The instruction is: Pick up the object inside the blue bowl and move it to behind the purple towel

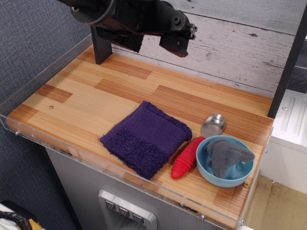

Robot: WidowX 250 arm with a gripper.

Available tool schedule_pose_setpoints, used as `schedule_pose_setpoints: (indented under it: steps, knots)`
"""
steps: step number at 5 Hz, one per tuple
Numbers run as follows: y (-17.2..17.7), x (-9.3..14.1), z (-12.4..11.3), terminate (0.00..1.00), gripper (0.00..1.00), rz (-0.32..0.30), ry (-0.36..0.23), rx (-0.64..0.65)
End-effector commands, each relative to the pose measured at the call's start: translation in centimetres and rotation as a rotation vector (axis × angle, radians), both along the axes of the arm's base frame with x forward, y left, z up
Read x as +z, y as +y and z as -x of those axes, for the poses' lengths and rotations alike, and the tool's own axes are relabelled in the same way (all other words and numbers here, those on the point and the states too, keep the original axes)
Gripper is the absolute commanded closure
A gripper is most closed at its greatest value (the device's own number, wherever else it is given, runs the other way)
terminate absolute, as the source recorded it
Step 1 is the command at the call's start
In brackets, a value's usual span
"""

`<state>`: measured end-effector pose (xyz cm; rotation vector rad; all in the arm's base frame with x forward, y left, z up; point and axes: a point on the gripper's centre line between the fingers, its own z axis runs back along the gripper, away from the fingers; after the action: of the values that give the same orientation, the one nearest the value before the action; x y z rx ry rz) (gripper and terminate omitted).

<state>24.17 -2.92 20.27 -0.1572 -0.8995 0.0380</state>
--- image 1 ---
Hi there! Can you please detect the dark left support post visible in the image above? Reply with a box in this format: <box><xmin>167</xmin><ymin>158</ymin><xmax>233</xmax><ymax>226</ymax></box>
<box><xmin>91</xmin><ymin>26</ymin><xmax>112</xmax><ymax>65</ymax></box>

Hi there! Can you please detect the clear acrylic table guard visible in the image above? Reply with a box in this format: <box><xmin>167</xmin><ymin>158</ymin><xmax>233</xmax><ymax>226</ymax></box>
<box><xmin>0</xmin><ymin>36</ymin><xmax>273</xmax><ymax>230</ymax></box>

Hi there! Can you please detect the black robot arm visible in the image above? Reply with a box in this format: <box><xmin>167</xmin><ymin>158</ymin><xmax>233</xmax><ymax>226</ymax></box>
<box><xmin>62</xmin><ymin>0</ymin><xmax>198</xmax><ymax>58</ymax></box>

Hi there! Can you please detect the purple folded towel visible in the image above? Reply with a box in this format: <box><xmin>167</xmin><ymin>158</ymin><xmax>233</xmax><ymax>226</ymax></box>
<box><xmin>99</xmin><ymin>101</ymin><xmax>192</xmax><ymax>180</ymax></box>

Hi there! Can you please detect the silver button control panel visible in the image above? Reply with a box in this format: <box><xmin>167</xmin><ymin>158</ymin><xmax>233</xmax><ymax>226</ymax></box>
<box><xmin>98</xmin><ymin>189</ymin><xmax>158</xmax><ymax>230</ymax></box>

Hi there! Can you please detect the grey cabinet base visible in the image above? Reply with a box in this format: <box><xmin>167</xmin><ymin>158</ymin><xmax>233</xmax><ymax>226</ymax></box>
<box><xmin>47</xmin><ymin>149</ymin><xmax>218</xmax><ymax>230</ymax></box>

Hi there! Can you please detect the white plastic side unit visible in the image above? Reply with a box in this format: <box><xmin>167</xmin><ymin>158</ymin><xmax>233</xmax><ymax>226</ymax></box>
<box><xmin>260</xmin><ymin>90</ymin><xmax>307</xmax><ymax>193</ymax></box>

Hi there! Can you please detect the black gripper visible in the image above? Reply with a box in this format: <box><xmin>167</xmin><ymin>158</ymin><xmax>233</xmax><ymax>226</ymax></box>
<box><xmin>97</xmin><ymin>0</ymin><xmax>197</xmax><ymax>58</ymax></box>

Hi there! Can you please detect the dark right support post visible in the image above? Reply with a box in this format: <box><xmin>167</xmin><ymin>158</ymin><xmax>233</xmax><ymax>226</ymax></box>
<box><xmin>267</xmin><ymin>6</ymin><xmax>307</xmax><ymax>118</ymax></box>

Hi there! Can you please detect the grey plush toy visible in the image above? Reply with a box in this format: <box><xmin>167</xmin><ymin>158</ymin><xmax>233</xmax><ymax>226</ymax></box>
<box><xmin>203</xmin><ymin>138</ymin><xmax>255</xmax><ymax>179</ymax></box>

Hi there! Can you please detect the black braided cable bundle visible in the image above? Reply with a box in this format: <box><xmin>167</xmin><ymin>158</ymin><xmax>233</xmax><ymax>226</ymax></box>
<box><xmin>0</xmin><ymin>200</ymin><xmax>45</xmax><ymax>230</ymax></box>

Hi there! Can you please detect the dark support post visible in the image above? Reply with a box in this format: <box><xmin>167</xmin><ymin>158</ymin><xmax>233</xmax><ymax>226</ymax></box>
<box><xmin>267</xmin><ymin>6</ymin><xmax>307</xmax><ymax>118</ymax></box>
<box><xmin>91</xmin><ymin>26</ymin><xmax>112</xmax><ymax>65</ymax></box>

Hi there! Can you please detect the red handled metal spoon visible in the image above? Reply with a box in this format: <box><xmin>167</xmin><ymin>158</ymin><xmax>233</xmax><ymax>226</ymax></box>
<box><xmin>171</xmin><ymin>114</ymin><xmax>225</xmax><ymax>180</ymax></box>

